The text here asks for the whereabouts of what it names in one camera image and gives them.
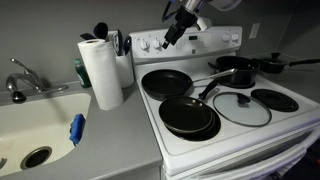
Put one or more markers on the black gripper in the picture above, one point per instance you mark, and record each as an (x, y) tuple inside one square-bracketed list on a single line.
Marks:
[(186, 18)]

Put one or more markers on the black stock pot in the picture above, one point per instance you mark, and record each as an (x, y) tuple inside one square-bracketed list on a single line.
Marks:
[(238, 71)]

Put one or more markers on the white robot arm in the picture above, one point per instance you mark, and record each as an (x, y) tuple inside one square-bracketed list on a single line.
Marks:
[(226, 3)]

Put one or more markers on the green dish soap bottle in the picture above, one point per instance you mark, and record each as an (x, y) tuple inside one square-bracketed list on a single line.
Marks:
[(82, 75)]

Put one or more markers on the white paper towel roll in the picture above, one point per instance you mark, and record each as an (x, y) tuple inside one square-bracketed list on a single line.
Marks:
[(101, 73)]

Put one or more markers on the white electric stove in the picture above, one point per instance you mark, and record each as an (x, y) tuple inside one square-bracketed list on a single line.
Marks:
[(233, 140)]

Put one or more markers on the metal whisk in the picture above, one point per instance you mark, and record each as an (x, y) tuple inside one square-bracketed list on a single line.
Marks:
[(115, 42)]

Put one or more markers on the glass pot lid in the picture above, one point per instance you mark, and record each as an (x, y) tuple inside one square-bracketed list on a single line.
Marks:
[(241, 111)]

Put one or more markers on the black frying pan front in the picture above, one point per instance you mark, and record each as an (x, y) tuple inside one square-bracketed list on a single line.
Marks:
[(185, 115)]

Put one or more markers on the black ladle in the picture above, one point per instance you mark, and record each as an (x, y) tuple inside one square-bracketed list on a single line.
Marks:
[(100, 30)]

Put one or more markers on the black frying pan rear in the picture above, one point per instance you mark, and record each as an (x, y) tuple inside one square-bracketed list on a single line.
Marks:
[(165, 83)]

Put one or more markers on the blue spoon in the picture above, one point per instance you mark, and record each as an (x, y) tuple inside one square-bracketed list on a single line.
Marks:
[(127, 45)]

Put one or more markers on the white wall outlet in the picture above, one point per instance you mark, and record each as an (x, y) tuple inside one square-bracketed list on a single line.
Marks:
[(254, 30)]

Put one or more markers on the black sink sprayer head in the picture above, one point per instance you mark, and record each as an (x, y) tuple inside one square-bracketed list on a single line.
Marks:
[(18, 97)]

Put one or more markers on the chrome sink faucet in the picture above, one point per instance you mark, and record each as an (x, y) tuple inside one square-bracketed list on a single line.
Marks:
[(30, 78)]

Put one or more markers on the dark blue utensil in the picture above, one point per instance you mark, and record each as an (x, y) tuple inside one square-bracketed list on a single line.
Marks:
[(120, 38)]

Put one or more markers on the black spatula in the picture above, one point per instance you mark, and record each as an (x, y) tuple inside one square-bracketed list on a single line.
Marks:
[(87, 36)]

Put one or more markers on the white utensil crock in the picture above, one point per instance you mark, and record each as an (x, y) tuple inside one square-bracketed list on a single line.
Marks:
[(126, 71)]

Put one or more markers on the black frying pan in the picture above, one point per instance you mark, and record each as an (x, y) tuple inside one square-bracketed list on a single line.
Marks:
[(165, 83), (185, 115)]

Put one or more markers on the cream kitchen sink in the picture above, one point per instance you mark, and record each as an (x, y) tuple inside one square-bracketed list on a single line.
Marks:
[(36, 123)]

